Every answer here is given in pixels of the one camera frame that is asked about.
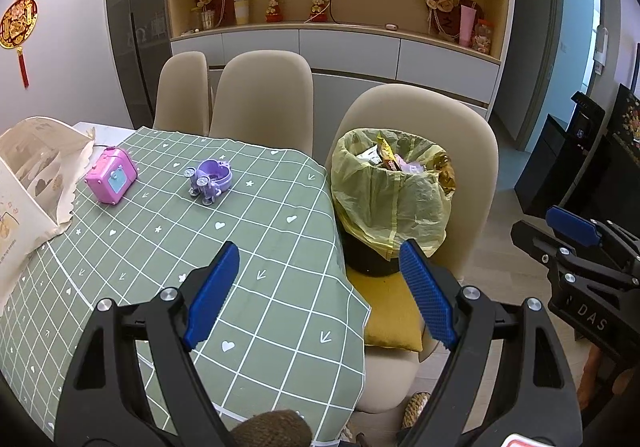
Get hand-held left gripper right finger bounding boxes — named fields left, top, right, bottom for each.
left=397, top=238, right=584, bottom=447

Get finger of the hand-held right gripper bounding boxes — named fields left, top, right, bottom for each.
left=546, top=206, right=640, bottom=273
left=511, top=220, right=640, bottom=290

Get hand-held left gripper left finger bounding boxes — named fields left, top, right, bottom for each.
left=54, top=241, right=241, bottom=447

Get black trash bin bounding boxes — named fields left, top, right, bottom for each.
left=341, top=222, right=406, bottom=276

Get yellow plastic trash bag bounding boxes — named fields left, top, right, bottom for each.
left=331, top=127, right=457, bottom=262

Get gold snack wrapper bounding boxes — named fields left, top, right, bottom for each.
left=425, top=152, right=457, bottom=195

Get pile of snack wrappers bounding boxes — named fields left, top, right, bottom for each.
left=355, top=130, right=431, bottom=175

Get person's right hand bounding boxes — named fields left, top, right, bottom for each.
left=577, top=344, right=640, bottom=410

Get yellow seat cushion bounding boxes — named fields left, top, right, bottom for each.
left=347, top=269, right=426, bottom=353

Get green checked tablecloth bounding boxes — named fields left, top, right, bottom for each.
left=0, top=127, right=372, bottom=443

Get black lacquer cabinet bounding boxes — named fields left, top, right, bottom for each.
left=600, top=83, right=640, bottom=228

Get black water dispenser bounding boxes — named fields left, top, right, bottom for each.
left=567, top=91, right=606, bottom=143

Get brown woven item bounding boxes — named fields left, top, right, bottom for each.
left=402, top=392, right=431, bottom=430

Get beige chair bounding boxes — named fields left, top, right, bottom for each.
left=209, top=50, right=315, bottom=158
left=325, top=84, right=501, bottom=415
left=152, top=51, right=211, bottom=138

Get purple toy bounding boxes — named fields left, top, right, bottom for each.
left=182, top=158, right=235, bottom=205

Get pink toy case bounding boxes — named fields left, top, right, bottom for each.
left=84, top=148, right=138, bottom=204

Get clear snack jar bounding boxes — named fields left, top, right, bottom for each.
left=472, top=18, right=495, bottom=55

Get beige mesh food cover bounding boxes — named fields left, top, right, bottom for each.
left=0, top=116, right=96, bottom=313

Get pink tube bottle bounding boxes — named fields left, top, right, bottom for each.
left=459, top=4, right=477, bottom=48

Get dried flower bouquet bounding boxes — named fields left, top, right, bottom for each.
left=424, top=0, right=486, bottom=40

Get grey sideboard cabinet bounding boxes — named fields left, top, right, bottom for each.
left=169, top=24, right=503, bottom=120

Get grey tall cabinet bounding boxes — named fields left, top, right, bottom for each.
left=104, top=0, right=173, bottom=128

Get dark red gift bag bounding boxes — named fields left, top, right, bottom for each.
left=212, top=0, right=236, bottom=28

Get flowers in glass vase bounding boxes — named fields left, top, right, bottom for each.
left=190, top=0, right=218, bottom=31

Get red Chinese knot ornament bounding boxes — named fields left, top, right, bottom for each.
left=0, top=0, right=40, bottom=89

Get white wall intercom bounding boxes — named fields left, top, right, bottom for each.
left=594, top=26, right=610, bottom=75

